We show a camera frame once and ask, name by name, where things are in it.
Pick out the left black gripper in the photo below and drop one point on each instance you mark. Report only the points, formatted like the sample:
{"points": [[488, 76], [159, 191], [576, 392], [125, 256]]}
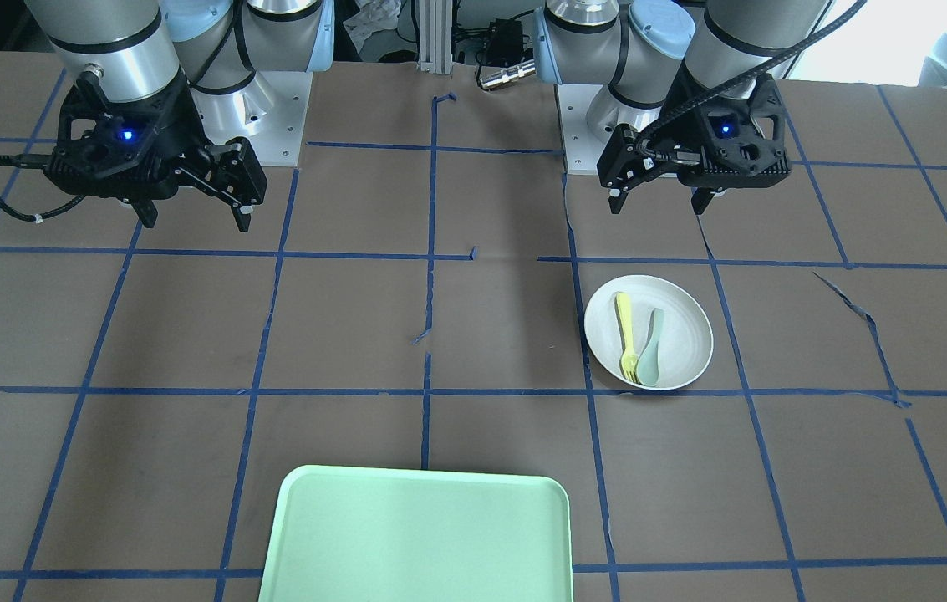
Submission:
{"points": [[675, 125]]}

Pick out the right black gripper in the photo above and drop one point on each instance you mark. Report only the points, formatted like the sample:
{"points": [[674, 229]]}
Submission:
{"points": [[181, 119]]}

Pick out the white round plate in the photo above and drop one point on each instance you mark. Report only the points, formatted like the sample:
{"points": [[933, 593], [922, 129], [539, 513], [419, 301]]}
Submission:
{"points": [[688, 341]]}

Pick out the yellow plastic fork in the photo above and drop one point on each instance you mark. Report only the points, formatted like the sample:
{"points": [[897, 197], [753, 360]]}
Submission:
{"points": [[629, 359]]}

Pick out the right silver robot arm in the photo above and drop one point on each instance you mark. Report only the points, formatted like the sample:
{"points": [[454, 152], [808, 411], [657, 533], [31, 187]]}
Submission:
{"points": [[140, 46]]}

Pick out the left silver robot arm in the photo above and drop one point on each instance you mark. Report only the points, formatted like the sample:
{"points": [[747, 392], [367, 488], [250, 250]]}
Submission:
{"points": [[691, 96]]}

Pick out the grey-green plastic spoon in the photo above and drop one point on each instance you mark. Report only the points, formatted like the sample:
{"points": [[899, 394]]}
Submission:
{"points": [[648, 370]]}

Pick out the silver metal connector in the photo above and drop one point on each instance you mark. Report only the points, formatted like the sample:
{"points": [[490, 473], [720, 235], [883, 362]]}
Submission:
{"points": [[506, 76]]}

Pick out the black power adapter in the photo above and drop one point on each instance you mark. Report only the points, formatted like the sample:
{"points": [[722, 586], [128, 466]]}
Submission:
{"points": [[505, 41]]}

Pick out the light green tray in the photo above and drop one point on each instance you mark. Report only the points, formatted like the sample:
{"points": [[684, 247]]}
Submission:
{"points": [[379, 534]]}

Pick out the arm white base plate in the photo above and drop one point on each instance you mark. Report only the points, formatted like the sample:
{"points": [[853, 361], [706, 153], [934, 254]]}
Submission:
{"points": [[587, 114], [267, 108]]}

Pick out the aluminium frame post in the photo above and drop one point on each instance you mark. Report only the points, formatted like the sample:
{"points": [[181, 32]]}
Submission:
{"points": [[435, 28]]}

